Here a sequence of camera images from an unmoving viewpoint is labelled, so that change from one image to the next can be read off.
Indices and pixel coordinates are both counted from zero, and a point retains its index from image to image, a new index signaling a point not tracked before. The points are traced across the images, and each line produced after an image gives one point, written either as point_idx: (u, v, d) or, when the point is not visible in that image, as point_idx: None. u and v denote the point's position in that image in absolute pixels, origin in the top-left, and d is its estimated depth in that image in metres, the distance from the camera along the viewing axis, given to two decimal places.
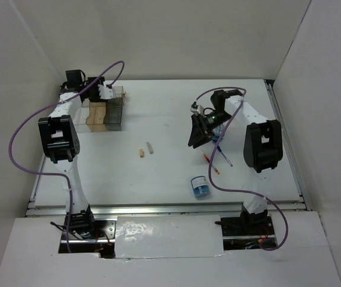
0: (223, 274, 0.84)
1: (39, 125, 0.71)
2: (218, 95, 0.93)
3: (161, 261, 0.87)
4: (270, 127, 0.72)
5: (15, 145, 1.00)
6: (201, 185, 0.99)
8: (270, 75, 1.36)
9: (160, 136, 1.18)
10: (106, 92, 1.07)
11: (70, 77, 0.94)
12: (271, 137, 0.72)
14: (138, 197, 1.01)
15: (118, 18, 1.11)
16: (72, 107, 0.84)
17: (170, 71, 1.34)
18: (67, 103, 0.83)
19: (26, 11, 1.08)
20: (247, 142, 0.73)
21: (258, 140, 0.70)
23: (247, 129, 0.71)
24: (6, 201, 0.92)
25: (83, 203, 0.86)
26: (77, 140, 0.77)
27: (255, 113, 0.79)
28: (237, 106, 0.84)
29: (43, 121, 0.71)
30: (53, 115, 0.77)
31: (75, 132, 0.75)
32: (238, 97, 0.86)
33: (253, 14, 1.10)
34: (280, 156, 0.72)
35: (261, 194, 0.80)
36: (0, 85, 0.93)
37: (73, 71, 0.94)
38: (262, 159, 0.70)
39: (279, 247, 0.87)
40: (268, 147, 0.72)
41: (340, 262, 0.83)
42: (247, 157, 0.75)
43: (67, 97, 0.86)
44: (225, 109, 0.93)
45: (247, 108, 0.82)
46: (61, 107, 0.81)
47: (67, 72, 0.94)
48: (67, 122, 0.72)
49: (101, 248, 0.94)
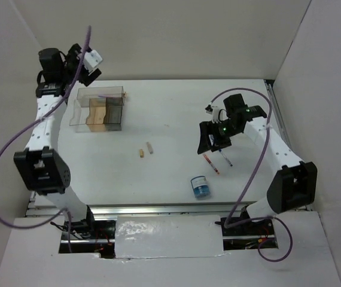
0: (223, 274, 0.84)
1: (16, 162, 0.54)
2: (237, 113, 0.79)
3: (161, 260, 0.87)
4: (303, 168, 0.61)
5: (14, 145, 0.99)
6: (201, 185, 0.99)
8: (270, 75, 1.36)
9: (160, 136, 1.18)
10: (90, 58, 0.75)
11: (45, 63, 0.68)
12: (302, 180, 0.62)
14: (137, 197, 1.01)
15: (117, 18, 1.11)
16: (54, 126, 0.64)
17: (170, 71, 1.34)
18: (49, 119, 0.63)
19: (25, 11, 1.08)
20: (273, 183, 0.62)
21: (288, 186, 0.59)
23: (277, 173, 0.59)
24: (5, 201, 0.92)
25: (83, 216, 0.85)
26: (66, 171, 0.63)
27: (285, 150, 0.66)
28: (261, 134, 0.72)
29: (21, 156, 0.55)
30: (32, 144, 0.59)
31: (63, 166, 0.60)
32: (264, 122, 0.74)
33: (253, 14, 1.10)
34: (310, 202, 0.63)
35: (272, 215, 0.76)
36: (0, 85, 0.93)
37: (49, 56, 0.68)
38: (289, 205, 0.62)
39: (283, 259, 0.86)
40: (297, 192, 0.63)
41: (340, 262, 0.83)
42: (271, 197, 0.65)
43: (45, 111, 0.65)
44: (244, 132, 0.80)
45: (276, 142, 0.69)
46: (42, 128, 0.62)
47: (41, 58, 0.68)
48: (51, 159, 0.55)
49: (101, 248, 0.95)
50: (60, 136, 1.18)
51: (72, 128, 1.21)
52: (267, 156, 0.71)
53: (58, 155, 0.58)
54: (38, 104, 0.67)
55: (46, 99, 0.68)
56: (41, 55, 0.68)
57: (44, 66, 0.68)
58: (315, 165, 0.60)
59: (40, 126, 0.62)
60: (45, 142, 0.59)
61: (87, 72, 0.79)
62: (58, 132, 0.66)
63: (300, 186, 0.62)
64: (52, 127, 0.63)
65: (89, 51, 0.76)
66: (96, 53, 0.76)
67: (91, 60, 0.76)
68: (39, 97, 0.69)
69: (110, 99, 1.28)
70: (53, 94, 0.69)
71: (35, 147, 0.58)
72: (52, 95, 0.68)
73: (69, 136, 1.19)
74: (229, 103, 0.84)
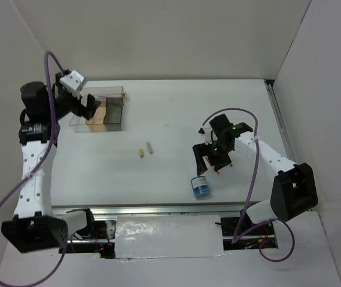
0: (223, 274, 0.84)
1: (5, 234, 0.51)
2: (224, 133, 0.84)
3: (161, 260, 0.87)
4: (298, 171, 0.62)
5: (14, 146, 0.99)
6: (201, 185, 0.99)
8: (270, 75, 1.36)
9: (160, 136, 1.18)
10: (69, 81, 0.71)
11: (29, 103, 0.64)
12: (301, 183, 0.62)
14: (138, 197, 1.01)
15: (117, 18, 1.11)
16: (45, 181, 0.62)
17: (170, 71, 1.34)
18: (39, 176, 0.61)
19: (26, 11, 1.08)
20: (273, 192, 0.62)
21: (288, 191, 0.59)
23: (276, 179, 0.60)
24: (6, 201, 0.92)
25: (82, 224, 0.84)
26: (63, 229, 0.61)
27: (277, 156, 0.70)
28: (251, 147, 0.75)
29: (11, 227, 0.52)
30: (22, 209, 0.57)
31: (57, 227, 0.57)
32: (250, 135, 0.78)
33: (252, 14, 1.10)
34: (315, 204, 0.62)
35: (274, 218, 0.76)
36: (0, 85, 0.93)
37: (33, 94, 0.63)
38: (296, 212, 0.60)
39: (285, 259, 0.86)
40: (298, 196, 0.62)
41: (340, 262, 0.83)
42: (274, 207, 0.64)
43: (32, 165, 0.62)
44: (235, 149, 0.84)
45: (267, 150, 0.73)
46: (31, 188, 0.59)
47: (24, 95, 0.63)
48: (45, 226, 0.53)
49: (101, 248, 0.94)
50: (60, 136, 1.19)
51: (72, 128, 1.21)
52: (262, 167, 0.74)
53: (52, 219, 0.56)
54: (24, 155, 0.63)
55: (32, 147, 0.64)
56: (23, 92, 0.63)
57: (29, 106, 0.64)
58: (310, 165, 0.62)
59: (29, 185, 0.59)
60: (37, 205, 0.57)
61: (75, 97, 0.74)
62: (49, 187, 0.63)
63: (301, 190, 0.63)
64: (42, 185, 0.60)
65: (66, 73, 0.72)
66: (74, 73, 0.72)
67: (71, 81, 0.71)
68: (24, 143, 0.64)
69: (110, 99, 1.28)
70: (40, 139, 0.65)
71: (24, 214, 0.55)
72: (39, 142, 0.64)
73: (69, 136, 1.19)
74: (217, 124, 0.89)
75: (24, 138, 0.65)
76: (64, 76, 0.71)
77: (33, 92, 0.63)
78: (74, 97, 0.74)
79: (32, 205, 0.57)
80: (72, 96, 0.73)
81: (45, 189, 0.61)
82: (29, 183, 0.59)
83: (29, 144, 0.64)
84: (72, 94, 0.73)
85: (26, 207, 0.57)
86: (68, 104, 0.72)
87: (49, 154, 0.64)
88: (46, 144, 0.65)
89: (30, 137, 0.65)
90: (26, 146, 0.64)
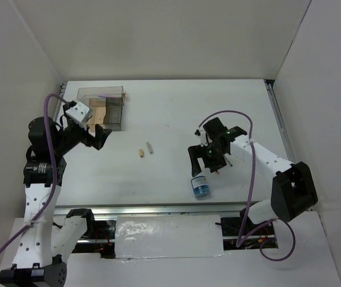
0: (222, 274, 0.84)
1: (2, 282, 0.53)
2: (219, 137, 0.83)
3: (161, 260, 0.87)
4: (295, 171, 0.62)
5: (14, 146, 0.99)
6: (201, 185, 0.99)
8: (270, 75, 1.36)
9: (160, 136, 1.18)
10: (75, 114, 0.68)
11: (35, 142, 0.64)
12: (299, 182, 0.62)
14: (137, 197, 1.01)
15: (117, 18, 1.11)
16: (46, 228, 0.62)
17: (170, 71, 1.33)
18: (39, 222, 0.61)
19: (26, 11, 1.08)
20: (273, 194, 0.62)
21: (288, 191, 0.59)
23: (274, 180, 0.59)
24: (5, 202, 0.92)
25: (83, 228, 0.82)
26: (61, 271, 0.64)
27: (274, 157, 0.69)
28: (247, 150, 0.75)
29: (8, 275, 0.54)
30: (20, 259, 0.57)
31: (55, 273, 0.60)
32: (245, 138, 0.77)
33: (252, 14, 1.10)
34: (316, 202, 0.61)
35: (275, 218, 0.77)
36: (0, 86, 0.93)
37: (38, 133, 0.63)
38: (298, 211, 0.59)
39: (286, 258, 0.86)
40: (298, 195, 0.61)
41: (340, 262, 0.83)
42: (277, 208, 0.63)
43: (34, 211, 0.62)
44: (231, 152, 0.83)
45: (262, 152, 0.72)
46: (31, 237, 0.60)
47: (30, 134, 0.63)
48: (41, 280, 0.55)
49: (101, 248, 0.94)
50: None
51: None
52: (259, 169, 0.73)
53: (49, 269, 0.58)
54: (27, 198, 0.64)
55: (36, 191, 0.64)
56: (30, 130, 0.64)
57: (36, 143, 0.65)
58: (307, 164, 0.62)
59: (29, 233, 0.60)
60: (35, 256, 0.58)
61: (82, 128, 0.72)
62: (50, 231, 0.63)
63: (300, 188, 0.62)
64: (42, 232, 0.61)
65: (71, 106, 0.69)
66: (79, 105, 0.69)
67: (76, 113, 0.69)
68: (28, 185, 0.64)
69: (110, 99, 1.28)
70: (44, 182, 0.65)
71: (23, 265, 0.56)
72: (42, 185, 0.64)
73: None
74: (210, 127, 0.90)
75: (27, 179, 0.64)
76: (69, 110, 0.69)
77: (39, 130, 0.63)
78: (82, 128, 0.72)
79: (32, 257, 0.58)
80: (80, 127, 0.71)
81: (45, 235, 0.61)
82: (30, 231, 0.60)
83: (31, 187, 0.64)
84: (79, 127, 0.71)
85: (24, 258, 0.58)
86: (75, 136, 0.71)
87: (53, 198, 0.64)
88: (49, 187, 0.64)
89: (35, 178, 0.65)
90: (29, 188, 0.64)
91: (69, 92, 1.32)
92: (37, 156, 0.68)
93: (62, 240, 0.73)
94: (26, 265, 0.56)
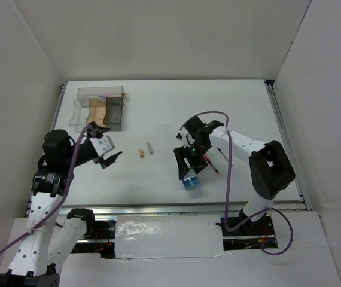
0: (223, 274, 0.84)
1: None
2: (198, 133, 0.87)
3: (161, 260, 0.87)
4: (270, 149, 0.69)
5: (14, 146, 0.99)
6: (191, 177, 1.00)
8: (270, 75, 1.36)
9: (160, 137, 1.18)
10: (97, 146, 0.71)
11: (49, 153, 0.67)
12: (275, 159, 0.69)
14: (137, 198, 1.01)
15: (117, 18, 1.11)
16: (45, 238, 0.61)
17: (170, 71, 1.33)
18: (39, 231, 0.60)
19: (25, 11, 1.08)
20: (254, 175, 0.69)
21: (264, 167, 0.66)
23: (251, 160, 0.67)
24: (5, 202, 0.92)
25: (82, 229, 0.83)
26: (54, 281, 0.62)
27: (249, 140, 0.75)
28: (225, 138, 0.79)
29: (2, 280, 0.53)
30: (16, 266, 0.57)
31: (48, 283, 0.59)
32: (222, 128, 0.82)
33: (253, 14, 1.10)
34: (294, 177, 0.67)
35: (268, 207, 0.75)
36: (0, 86, 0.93)
37: (53, 145, 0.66)
38: (278, 188, 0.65)
39: (282, 253, 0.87)
40: (277, 172, 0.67)
41: (340, 262, 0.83)
42: (261, 189, 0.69)
43: (36, 220, 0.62)
44: (213, 145, 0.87)
45: (238, 137, 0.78)
46: (29, 244, 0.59)
47: (45, 144, 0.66)
48: None
49: (101, 247, 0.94)
50: None
51: (73, 128, 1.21)
52: (238, 154, 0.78)
53: (43, 280, 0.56)
54: (31, 205, 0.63)
55: (40, 200, 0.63)
56: (45, 142, 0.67)
57: (48, 154, 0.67)
58: (277, 142, 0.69)
59: (28, 240, 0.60)
60: (31, 264, 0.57)
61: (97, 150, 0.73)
62: (49, 240, 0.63)
63: (277, 167, 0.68)
64: (41, 241, 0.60)
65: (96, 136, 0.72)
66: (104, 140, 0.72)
67: (99, 146, 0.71)
68: (34, 194, 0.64)
69: (110, 99, 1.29)
70: (49, 192, 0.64)
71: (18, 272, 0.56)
72: (48, 195, 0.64)
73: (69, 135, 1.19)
74: (190, 126, 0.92)
75: (35, 187, 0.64)
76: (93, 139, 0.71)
77: (54, 142, 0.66)
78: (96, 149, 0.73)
79: (27, 265, 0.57)
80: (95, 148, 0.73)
81: (43, 243, 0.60)
82: (29, 238, 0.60)
83: (35, 196, 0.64)
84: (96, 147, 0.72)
85: (21, 263, 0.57)
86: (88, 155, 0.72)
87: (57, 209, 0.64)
88: (55, 198, 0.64)
89: (42, 187, 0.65)
90: (34, 197, 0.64)
91: (69, 92, 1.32)
92: (48, 167, 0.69)
93: (63, 246, 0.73)
94: (20, 273, 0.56)
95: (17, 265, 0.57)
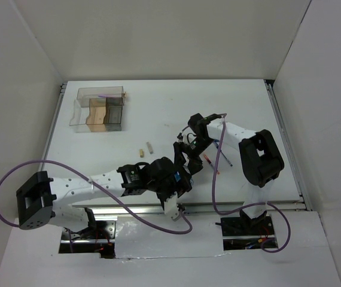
0: (223, 274, 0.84)
1: (37, 173, 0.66)
2: (198, 125, 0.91)
3: (161, 260, 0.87)
4: (261, 139, 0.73)
5: (14, 145, 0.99)
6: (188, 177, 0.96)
8: (270, 75, 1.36)
9: (160, 137, 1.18)
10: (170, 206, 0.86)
11: (152, 165, 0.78)
12: (266, 148, 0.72)
14: (137, 198, 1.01)
15: (117, 18, 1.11)
16: (84, 195, 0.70)
17: (170, 71, 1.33)
18: (91, 188, 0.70)
19: (26, 11, 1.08)
20: (244, 161, 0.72)
21: (253, 153, 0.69)
23: (241, 147, 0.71)
24: (6, 201, 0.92)
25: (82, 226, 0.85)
26: (39, 222, 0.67)
27: (241, 130, 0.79)
28: (219, 128, 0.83)
29: (40, 180, 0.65)
30: (57, 182, 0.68)
31: (39, 217, 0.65)
32: (219, 120, 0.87)
33: (252, 14, 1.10)
34: (283, 167, 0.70)
35: (264, 200, 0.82)
36: (0, 86, 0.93)
37: (159, 166, 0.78)
38: (265, 174, 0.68)
39: (282, 251, 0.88)
40: (267, 160, 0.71)
41: (340, 262, 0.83)
42: (249, 175, 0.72)
43: (100, 182, 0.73)
44: (210, 137, 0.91)
45: (231, 127, 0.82)
46: (78, 183, 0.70)
47: (158, 160, 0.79)
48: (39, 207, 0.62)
49: (101, 248, 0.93)
50: (59, 136, 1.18)
51: (72, 128, 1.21)
52: (231, 143, 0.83)
53: (44, 213, 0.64)
54: (108, 173, 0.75)
55: (115, 179, 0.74)
56: (158, 159, 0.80)
57: (151, 167, 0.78)
58: (270, 132, 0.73)
59: (82, 183, 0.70)
60: (61, 194, 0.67)
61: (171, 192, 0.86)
62: (82, 198, 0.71)
63: (267, 155, 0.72)
64: (81, 193, 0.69)
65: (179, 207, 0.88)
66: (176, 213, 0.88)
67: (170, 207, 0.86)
68: (118, 171, 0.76)
69: (109, 99, 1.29)
70: (124, 181, 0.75)
71: (52, 186, 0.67)
72: (121, 182, 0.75)
73: (69, 136, 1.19)
74: (191, 121, 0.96)
75: (122, 170, 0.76)
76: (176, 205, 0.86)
77: (161, 165, 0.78)
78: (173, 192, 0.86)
79: (61, 190, 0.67)
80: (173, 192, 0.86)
81: (80, 195, 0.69)
82: (85, 182, 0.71)
83: (116, 172, 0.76)
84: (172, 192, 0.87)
85: (59, 186, 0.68)
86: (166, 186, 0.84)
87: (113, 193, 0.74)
88: (122, 189, 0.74)
89: (123, 175, 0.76)
90: (115, 170, 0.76)
91: (69, 92, 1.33)
92: (140, 170, 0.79)
93: (67, 214, 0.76)
94: (52, 189, 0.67)
95: (57, 182, 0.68)
